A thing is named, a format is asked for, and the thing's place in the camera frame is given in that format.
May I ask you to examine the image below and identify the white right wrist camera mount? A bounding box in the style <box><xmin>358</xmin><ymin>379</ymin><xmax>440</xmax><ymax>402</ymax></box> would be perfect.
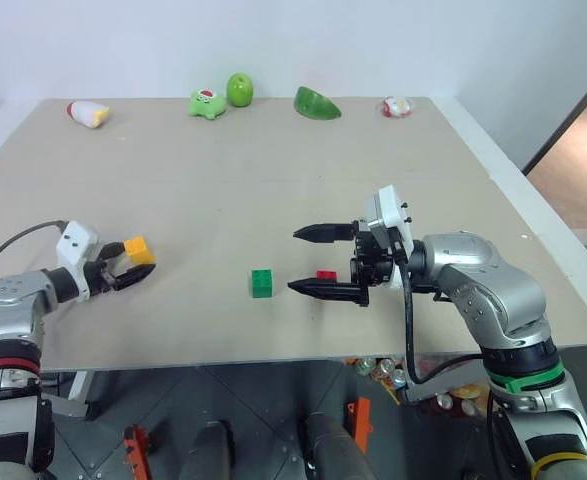
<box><xmin>363</xmin><ymin>184</ymin><xmax>416</xmax><ymax>290</ymax></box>

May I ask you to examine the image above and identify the orange clamp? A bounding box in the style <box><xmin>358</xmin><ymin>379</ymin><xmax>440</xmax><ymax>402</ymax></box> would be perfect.
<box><xmin>122</xmin><ymin>423</ymin><xmax>153</xmax><ymax>480</ymax></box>
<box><xmin>344</xmin><ymin>397</ymin><xmax>375</xmax><ymax>437</ymax></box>

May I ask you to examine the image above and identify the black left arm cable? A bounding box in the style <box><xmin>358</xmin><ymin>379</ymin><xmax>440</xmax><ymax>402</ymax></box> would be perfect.
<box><xmin>0</xmin><ymin>219</ymin><xmax>70</xmax><ymax>287</ymax></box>

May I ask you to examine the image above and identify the red white wrapped toy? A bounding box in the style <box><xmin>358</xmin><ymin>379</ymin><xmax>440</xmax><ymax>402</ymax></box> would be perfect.
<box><xmin>376</xmin><ymin>95</ymin><xmax>417</xmax><ymax>120</ymax></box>

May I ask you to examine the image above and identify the white table leg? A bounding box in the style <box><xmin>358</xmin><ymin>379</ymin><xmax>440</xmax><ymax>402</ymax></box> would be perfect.
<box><xmin>41</xmin><ymin>369</ymin><xmax>93</xmax><ymax>419</ymax></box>

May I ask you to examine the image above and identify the white pink yellow plush toy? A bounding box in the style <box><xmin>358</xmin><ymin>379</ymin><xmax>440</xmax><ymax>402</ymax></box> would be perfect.
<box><xmin>65</xmin><ymin>100</ymin><xmax>111</xmax><ymax>130</ymax></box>

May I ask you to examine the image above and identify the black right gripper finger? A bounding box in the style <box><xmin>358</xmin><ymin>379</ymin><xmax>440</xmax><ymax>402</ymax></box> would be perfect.
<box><xmin>286</xmin><ymin>277</ymin><xmax>371</xmax><ymax>308</ymax></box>
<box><xmin>292</xmin><ymin>222</ymin><xmax>358</xmax><ymax>246</ymax></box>

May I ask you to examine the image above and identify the yellow toy brick cube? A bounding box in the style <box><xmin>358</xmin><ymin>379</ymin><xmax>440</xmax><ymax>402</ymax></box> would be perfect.
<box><xmin>123</xmin><ymin>236</ymin><xmax>158</xmax><ymax>267</ymax></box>

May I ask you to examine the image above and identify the green plush monster toy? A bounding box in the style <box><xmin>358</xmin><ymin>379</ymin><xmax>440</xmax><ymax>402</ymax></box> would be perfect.
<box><xmin>187</xmin><ymin>88</ymin><xmax>230</xmax><ymax>123</ymax></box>

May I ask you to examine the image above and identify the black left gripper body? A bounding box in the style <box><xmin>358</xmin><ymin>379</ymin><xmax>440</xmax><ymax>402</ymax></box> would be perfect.
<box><xmin>83</xmin><ymin>249</ymin><xmax>120</xmax><ymax>299</ymax></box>

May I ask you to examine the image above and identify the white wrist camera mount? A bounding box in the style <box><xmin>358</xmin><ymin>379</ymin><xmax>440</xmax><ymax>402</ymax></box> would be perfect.
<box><xmin>55</xmin><ymin>219</ymin><xmax>100</xmax><ymax>302</ymax></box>
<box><xmin>363</xmin><ymin>184</ymin><xmax>416</xmax><ymax>290</ymax></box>

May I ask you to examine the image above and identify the green apple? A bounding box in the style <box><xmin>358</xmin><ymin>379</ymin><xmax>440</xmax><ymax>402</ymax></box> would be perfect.
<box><xmin>225</xmin><ymin>72</ymin><xmax>256</xmax><ymax>108</ymax></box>

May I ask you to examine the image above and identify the green melon slice toy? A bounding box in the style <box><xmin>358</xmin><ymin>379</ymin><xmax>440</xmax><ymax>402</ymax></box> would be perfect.
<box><xmin>292</xmin><ymin>85</ymin><xmax>343</xmax><ymax>123</ymax></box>

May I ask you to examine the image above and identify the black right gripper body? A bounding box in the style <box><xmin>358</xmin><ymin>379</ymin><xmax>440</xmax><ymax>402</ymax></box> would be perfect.
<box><xmin>349</xmin><ymin>217</ymin><xmax>406</xmax><ymax>288</ymax></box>

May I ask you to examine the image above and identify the green toy brick cube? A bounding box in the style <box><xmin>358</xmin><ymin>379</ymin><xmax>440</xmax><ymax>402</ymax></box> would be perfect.
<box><xmin>250</xmin><ymin>268</ymin><xmax>275</xmax><ymax>300</ymax></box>

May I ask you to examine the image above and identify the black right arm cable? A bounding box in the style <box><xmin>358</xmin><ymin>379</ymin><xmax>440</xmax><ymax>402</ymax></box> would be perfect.
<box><xmin>394</xmin><ymin>242</ymin><xmax>487</xmax><ymax>387</ymax></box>

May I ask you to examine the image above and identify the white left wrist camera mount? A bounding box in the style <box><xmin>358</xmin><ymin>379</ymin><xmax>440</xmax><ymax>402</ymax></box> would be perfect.
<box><xmin>55</xmin><ymin>219</ymin><xmax>100</xmax><ymax>302</ymax></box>

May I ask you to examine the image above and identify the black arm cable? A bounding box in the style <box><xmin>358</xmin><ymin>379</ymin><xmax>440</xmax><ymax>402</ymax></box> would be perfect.
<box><xmin>394</xmin><ymin>242</ymin><xmax>487</xmax><ymax>387</ymax></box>
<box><xmin>0</xmin><ymin>219</ymin><xmax>70</xmax><ymax>287</ymax></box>

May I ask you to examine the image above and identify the dark rounded shape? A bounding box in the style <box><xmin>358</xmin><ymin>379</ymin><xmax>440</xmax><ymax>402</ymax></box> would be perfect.
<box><xmin>179</xmin><ymin>419</ymin><xmax>235</xmax><ymax>480</ymax></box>
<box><xmin>296</xmin><ymin>411</ymin><xmax>377</xmax><ymax>480</ymax></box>

